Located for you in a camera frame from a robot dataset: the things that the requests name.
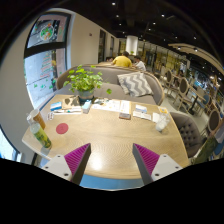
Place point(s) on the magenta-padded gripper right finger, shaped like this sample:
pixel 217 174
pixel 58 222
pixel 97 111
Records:
pixel 148 160

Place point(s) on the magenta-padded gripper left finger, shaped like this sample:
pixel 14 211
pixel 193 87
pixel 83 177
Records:
pixel 75 160

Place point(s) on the clear green-label drink bottle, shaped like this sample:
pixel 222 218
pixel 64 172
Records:
pixel 41 136

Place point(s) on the flat round red coaster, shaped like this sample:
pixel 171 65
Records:
pixel 62 128

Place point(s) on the clear plastic cup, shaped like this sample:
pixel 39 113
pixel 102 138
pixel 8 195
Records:
pixel 162 122

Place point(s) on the grey tufted armchair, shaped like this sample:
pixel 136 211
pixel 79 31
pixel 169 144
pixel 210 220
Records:
pixel 187 133

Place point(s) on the white pen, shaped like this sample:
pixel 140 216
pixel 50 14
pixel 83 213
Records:
pixel 68 111

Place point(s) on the pill blister pack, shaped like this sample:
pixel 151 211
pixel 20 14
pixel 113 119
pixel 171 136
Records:
pixel 50 116

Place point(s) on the blue white card pack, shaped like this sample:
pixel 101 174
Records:
pixel 141 108

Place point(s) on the small light blue box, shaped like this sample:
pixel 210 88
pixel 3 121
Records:
pixel 86 106

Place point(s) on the long white box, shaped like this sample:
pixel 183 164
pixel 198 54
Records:
pixel 125 108

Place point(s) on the flat blue box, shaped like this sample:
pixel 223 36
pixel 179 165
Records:
pixel 56 106

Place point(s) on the printed white leaflet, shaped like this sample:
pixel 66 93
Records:
pixel 106 105

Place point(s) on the grey chevron cushion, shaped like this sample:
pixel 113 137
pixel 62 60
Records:
pixel 135 84

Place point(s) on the green potted plant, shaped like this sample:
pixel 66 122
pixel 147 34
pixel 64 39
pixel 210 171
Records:
pixel 84 81

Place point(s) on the grey curved sofa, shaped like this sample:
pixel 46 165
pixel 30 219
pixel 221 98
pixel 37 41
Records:
pixel 111 90

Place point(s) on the group of wooden chairs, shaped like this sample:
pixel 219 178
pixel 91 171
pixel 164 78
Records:
pixel 184 87

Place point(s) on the person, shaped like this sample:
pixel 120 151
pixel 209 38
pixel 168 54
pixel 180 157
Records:
pixel 122 61
pixel 140 64

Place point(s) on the white round pillar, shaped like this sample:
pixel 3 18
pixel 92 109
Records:
pixel 132 45

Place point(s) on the group of ceiling lights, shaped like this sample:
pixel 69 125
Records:
pixel 150 23

